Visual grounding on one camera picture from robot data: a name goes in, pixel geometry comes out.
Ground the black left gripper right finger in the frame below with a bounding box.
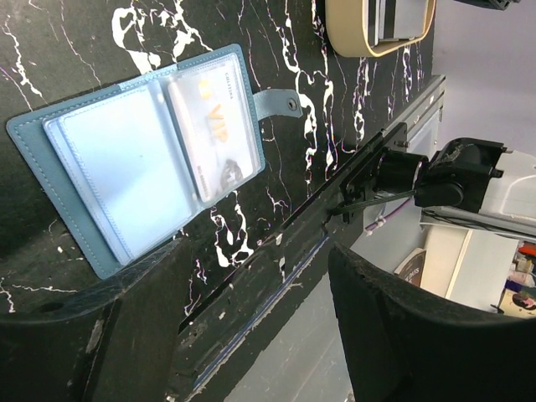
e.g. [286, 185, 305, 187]
[328, 244, 535, 401]

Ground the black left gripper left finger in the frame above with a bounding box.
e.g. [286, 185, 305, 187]
[1, 239, 192, 401]

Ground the blue leather card holder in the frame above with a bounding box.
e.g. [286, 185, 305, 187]
[7, 44, 302, 279]

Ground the white printed credit card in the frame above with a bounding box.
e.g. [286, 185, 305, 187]
[167, 66, 260, 204]

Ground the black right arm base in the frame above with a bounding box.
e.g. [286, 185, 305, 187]
[328, 122, 429, 220]

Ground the stack of credit cards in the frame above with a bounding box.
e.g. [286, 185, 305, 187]
[365, 0, 428, 46]

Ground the beige oval tray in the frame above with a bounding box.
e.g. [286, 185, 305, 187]
[325, 0, 436, 58]

